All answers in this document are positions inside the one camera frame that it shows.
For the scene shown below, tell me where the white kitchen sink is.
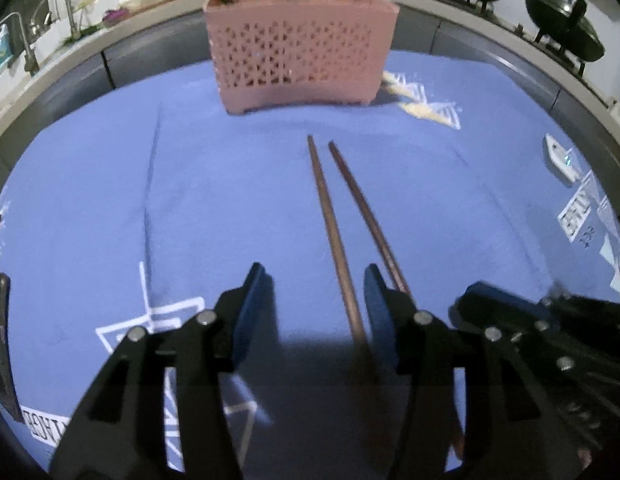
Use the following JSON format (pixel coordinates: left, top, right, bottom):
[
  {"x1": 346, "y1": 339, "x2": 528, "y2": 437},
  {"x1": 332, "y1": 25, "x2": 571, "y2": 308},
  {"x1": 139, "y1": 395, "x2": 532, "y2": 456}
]
[{"x1": 0, "y1": 10, "x2": 81, "y2": 106}]

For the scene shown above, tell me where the pink plastic utensil basket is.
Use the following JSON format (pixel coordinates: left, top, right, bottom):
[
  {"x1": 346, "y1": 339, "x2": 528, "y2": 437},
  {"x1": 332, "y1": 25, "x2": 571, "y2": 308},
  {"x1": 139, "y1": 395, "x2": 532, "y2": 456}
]
[{"x1": 204, "y1": 0, "x2": 400, "y2": 115}]

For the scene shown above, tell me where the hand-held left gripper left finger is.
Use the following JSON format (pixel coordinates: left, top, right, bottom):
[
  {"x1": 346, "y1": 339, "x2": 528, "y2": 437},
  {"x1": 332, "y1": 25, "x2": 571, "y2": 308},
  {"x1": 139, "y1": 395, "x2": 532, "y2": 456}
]
[{"x1": 50, "y1": 261, "x2": 268, "y2": 480}]

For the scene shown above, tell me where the black wok with lid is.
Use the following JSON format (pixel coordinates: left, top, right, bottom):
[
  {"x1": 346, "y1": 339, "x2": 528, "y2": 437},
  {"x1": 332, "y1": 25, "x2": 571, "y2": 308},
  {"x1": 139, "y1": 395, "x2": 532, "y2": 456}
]
[{"x1": 524, "y1": 0, "x2": 606, "y2": 61}]

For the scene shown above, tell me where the black smartphone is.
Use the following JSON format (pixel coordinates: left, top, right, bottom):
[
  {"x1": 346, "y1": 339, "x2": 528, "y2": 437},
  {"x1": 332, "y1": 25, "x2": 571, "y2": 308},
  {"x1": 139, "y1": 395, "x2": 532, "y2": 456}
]
[{"x1": 0, "y1": 271, "x2": 18, "y2": 423}]

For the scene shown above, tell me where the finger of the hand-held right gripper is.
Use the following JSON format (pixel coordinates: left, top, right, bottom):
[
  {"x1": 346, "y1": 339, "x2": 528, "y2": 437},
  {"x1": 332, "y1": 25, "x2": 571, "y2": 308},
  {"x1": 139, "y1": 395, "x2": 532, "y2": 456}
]
[
  {"x1": 510, "y1": 320, "x2": 620, "y2": 461},
  {"x1": 450, "y1": 281, "x2": 620, "y2": 341}
]

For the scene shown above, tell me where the steel gas stove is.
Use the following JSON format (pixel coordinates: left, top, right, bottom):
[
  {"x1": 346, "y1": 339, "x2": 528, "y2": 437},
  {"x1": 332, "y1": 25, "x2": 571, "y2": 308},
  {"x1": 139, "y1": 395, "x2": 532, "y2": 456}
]
[{"x1": 405, "y1": 0, "x2": 620, "y2": 111}]

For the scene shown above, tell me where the small white device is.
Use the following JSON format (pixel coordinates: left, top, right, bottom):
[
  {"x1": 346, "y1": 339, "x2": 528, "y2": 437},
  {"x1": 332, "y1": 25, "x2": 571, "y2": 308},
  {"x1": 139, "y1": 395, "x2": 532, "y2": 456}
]
[{"x1": 542, "y1": 134, "x2": 583, "y2": 185}]

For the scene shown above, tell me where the blue printed tablecloth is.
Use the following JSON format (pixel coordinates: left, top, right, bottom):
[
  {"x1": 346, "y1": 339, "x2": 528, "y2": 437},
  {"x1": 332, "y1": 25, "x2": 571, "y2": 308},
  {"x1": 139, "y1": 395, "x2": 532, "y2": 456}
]
[{"x1": 0, "y1": 49, "x2": 620, "y2": 476}]

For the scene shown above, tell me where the single brown chopstick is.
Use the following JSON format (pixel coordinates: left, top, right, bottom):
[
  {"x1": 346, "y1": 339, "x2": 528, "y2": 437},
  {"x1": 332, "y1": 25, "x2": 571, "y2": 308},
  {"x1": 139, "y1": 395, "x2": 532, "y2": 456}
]
[
  {"x1": 307, "y1": 134, "x2": 378, "y2": 386},
  {"x1": 328, "y1": 140, "x2": 416, "y2": 306}
]

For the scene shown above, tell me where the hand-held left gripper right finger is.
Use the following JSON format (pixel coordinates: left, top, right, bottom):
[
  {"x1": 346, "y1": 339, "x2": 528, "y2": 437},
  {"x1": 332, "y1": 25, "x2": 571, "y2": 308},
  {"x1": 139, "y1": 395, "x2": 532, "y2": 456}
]
[{"x1": 362, "y1": 262, "x2": 586, "y2": 480}]

